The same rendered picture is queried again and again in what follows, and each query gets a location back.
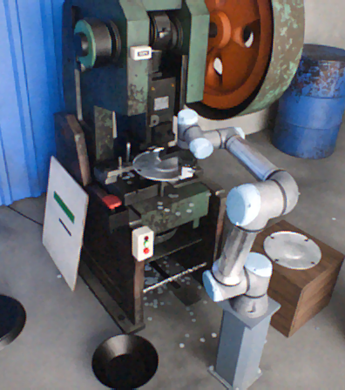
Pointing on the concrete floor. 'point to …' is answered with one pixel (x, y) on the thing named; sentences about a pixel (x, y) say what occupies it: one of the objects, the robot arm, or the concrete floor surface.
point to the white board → (64, 221)
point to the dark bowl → (125, 362)
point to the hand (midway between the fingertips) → (179, 176)
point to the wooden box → (299, 282)
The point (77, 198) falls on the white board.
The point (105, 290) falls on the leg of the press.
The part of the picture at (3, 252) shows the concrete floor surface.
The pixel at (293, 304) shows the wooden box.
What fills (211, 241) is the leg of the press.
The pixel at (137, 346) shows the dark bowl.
